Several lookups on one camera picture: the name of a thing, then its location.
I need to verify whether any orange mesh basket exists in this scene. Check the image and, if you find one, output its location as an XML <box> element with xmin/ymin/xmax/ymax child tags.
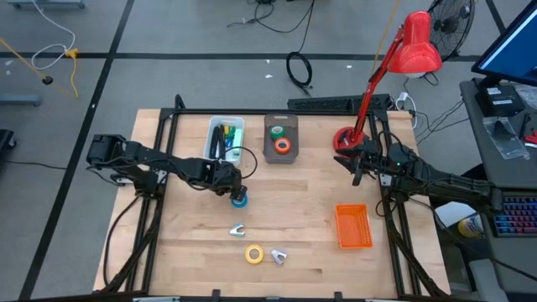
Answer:
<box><xmin>335</xmin><ymin>203</ymin><xmax>374</xmax><ymax>250</ymax></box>

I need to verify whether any clear plastic bag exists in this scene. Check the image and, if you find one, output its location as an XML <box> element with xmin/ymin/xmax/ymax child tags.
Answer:
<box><xmin>482</xmin><ymin>116</ymin><xmax>532</xmax><ymax>161</ymax></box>

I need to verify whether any red desk lamp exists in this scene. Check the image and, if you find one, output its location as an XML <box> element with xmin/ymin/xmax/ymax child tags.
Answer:
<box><xmin>332</xmin><ymin>10</ymin><xmax>444</xmax><ymax>159</ymax></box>

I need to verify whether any small black computer box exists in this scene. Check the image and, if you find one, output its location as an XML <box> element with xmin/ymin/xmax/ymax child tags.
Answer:
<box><xmin>474</xmin><ymin>85</ymin><xmax>526</xmax><ymax>118</ymax></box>

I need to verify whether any backlit computer keyboard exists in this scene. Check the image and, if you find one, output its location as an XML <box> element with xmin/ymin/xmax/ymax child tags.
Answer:
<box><xmin>493</xmin><ymin>194</ymin><xmax>537</xmax><ymax>239</ymax></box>

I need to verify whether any silver clip near yellow roll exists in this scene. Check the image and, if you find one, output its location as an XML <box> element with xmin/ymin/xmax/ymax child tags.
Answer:
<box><xmin>270</xmin><ymin>248</ymin><xmax>289</xmax><ymax>267</ymax></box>

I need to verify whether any blue tape roll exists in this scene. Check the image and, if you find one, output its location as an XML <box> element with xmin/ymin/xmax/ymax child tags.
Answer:
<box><xmin>230</xmin><ymin>191</ymin><xmax>249</xmax><ymax>210</ymax></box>

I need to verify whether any black stapler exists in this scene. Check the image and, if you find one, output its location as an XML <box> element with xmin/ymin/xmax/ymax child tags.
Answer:
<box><xmin>209</xmin><ymin>124</ymin><xmax>227</xmax><ymax>161</ymax></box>

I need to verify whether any white power adapter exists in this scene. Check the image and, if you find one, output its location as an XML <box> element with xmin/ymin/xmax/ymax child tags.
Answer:
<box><xmin>395</xmin><ymin>91</ymin><xmax>420</xmax><ymax>130</ymax></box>

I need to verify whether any white paper sheet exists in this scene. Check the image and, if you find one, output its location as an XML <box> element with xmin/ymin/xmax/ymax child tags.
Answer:
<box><xmin>434</xmin><ymin>200</ymin><xmax>477</xmax><ymax>229</ymax></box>

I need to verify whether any yellow plug cable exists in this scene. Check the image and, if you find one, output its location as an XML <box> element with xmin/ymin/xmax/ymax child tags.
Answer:
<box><xmin>65</xmin><ymin>47</ymin><xmax>81</xmax><ymax>100</ymax></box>

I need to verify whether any yellow lid wipes canister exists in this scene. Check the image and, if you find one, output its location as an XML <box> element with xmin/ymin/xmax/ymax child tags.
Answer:
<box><xmin>457</xmin><ymin>213</ymin><xmax>485</xmax><ymax>240</ymax></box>

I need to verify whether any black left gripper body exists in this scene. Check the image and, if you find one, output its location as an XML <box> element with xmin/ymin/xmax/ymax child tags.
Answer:
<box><xmin>201</xmin><ymin>159</ymin><xmax>244</xmax><ymax>196</ymax></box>

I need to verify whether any grey desk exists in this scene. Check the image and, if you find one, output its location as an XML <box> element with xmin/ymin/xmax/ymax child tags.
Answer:
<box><xmin>459</xmin><ymin>77</ymin><xmax>537</xmax><ymax>190</ymax></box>

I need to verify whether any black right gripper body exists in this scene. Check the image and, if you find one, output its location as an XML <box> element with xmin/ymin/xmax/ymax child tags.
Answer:
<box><xmin>360</xmin><ymin>140</ymin><xmax>416</xmax><ymax>180</ymax></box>

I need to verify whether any computer monitor with blue screen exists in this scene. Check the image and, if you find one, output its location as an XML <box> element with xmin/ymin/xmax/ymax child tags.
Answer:
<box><xmin>472</xmin><ymin>0</ymin><xmax>537</xmax><ymax>88</ymax></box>

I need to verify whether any black power strip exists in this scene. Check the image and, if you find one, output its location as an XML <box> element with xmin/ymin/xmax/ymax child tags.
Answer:
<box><xmin>287</xmin><ymin>93</ymin><xmax>392</xmax><ymax>114</ymax></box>

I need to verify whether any mint green stapler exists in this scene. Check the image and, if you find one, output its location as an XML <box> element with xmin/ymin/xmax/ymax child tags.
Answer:
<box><xmin>232</xmin><ymin>128</ymin><xmax>244</xmax><ymax>157</ymax></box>

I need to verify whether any grey plastic bin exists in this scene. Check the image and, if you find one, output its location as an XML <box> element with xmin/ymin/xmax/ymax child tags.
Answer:
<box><xmin>263</xmin><ymin>113</ymin><xmax>300</xmax><ymax>165</ymax></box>

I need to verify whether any black coiled floor cable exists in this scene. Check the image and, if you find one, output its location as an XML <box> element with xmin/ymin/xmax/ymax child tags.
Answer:
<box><xmin>285</xmin><ymin>50</ymin><xmax>315</xmax><ymax>90</ymax></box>

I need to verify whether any thin yellow hanging cord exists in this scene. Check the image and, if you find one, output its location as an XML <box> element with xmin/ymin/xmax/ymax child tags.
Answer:
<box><xmin>0</xmin><ymin>36</ymin><xmax>54</xmax><ymax>85</ymax></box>

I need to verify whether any yellow tape roll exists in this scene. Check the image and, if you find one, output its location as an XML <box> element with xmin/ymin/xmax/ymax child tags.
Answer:
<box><xmin>245</xmin><ymin>244</ymin><xmax>265</xmax><ymax>265</ymax></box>

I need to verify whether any white floor cable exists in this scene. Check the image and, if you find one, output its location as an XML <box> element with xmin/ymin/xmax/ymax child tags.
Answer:
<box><xmin>31</xmin><ymin>0</ymin><xmax>77</xmax><ymax>71</ymax></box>

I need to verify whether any white plastic bin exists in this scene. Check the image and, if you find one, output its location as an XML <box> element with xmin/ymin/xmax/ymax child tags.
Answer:
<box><xmin>203</xmin><ymin>115</ymin><xmax>246</xmax><ymax>168</ymax></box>

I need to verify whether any orange tape roll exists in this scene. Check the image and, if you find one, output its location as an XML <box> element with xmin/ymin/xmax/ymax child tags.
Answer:
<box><xmin>274</xmin><ymin>137</ymin><xmax>293</xmax><ymax>155</ymax></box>

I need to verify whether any black floor fan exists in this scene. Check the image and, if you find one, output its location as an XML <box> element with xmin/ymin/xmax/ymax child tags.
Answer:
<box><xmin>427</xmin><ymin>0</ymin><xmax>477</xmax><ymax>63</ymax></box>

